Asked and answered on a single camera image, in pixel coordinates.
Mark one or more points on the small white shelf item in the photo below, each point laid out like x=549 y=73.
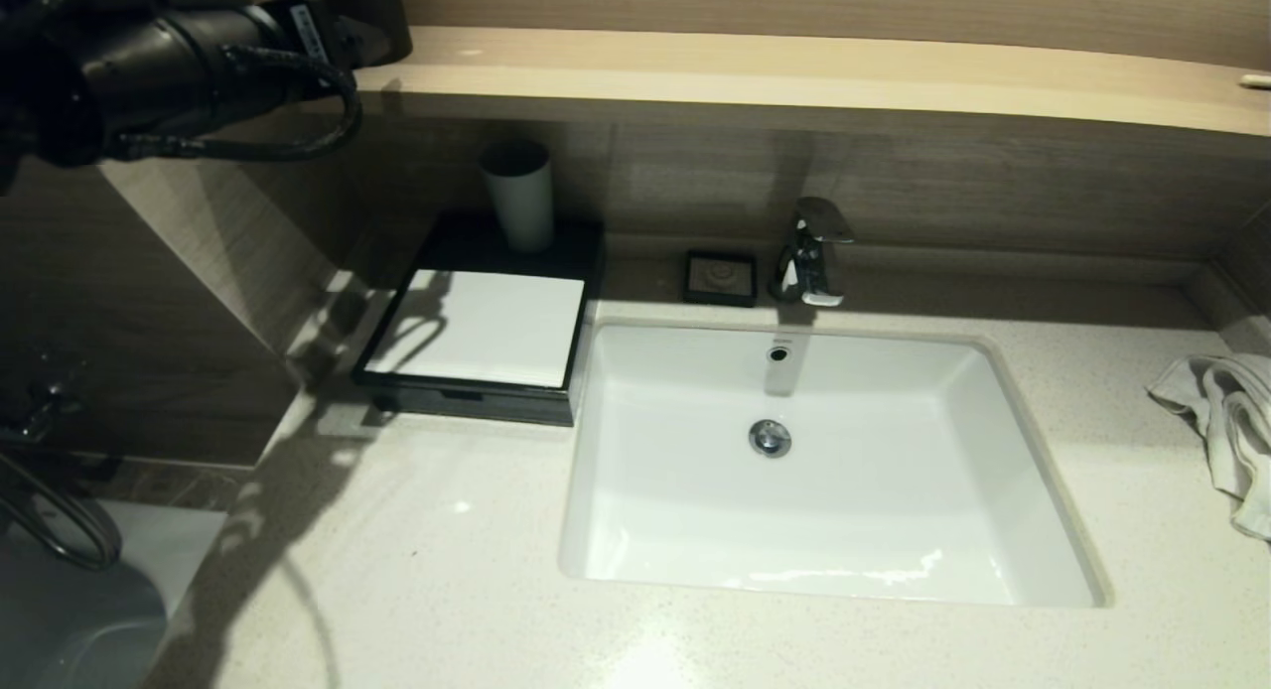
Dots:
x=1254 y=81

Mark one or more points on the chrome faucet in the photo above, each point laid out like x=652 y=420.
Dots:
x=809 y=262

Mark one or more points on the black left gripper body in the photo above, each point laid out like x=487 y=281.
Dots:
x=308 y=36

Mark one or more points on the chrome wall valve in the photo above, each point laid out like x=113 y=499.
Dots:
x=40 y=411

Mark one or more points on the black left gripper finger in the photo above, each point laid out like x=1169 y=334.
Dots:
x=359 y=36

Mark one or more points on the black square soap dish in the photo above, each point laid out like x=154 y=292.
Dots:
x=720 y=279

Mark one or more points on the chrome drain stopper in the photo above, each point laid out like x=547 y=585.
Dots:
x=770 y=439

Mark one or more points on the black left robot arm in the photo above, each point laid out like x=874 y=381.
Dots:
x=139 y=64

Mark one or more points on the black cylinder container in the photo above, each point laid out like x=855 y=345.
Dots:
x=395 y=14

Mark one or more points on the white towel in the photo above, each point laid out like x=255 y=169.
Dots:
x=1231 y=421

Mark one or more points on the black amenity drawer box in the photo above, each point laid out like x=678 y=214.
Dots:
x=586 y=242

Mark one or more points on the grey cup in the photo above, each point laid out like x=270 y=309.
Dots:
x=519 y=206

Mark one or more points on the light wooden shelf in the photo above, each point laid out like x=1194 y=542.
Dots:
x=794 y=76

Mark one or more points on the white ceramic sink basin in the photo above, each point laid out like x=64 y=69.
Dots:
x=844 y=510

